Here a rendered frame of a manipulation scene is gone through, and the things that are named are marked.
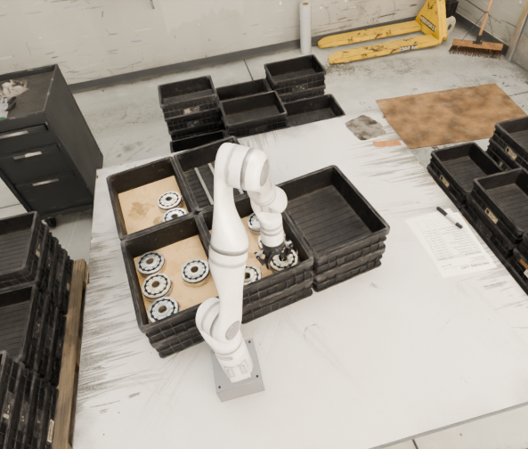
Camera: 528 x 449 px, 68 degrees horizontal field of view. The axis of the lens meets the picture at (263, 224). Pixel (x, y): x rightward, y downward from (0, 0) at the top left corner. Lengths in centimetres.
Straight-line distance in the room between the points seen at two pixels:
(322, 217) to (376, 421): 74
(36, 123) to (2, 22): 215
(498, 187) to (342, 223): 122
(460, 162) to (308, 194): 140
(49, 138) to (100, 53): 207
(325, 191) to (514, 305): 80
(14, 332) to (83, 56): 308
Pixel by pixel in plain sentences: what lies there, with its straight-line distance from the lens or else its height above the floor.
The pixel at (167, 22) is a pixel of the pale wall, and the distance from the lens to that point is 447.
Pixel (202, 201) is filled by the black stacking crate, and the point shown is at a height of 83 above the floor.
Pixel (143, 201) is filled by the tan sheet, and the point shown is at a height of 83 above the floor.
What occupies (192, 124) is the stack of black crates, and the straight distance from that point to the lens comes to 298.
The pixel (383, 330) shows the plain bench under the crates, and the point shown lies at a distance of 147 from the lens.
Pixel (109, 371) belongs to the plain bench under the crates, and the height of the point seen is 70.
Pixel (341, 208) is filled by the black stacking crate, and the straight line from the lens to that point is 162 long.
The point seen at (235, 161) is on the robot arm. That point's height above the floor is 149.
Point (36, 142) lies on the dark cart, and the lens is 272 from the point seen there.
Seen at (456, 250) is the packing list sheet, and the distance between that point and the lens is 173.
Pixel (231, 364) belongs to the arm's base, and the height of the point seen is 90.
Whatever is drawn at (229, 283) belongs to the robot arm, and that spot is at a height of 122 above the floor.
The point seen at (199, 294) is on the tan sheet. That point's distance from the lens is 141.
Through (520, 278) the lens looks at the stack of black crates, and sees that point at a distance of 232.
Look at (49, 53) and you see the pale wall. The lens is 468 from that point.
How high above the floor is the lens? 199
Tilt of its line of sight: 48 degrees down
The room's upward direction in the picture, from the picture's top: 8 degrees counter-clockwise
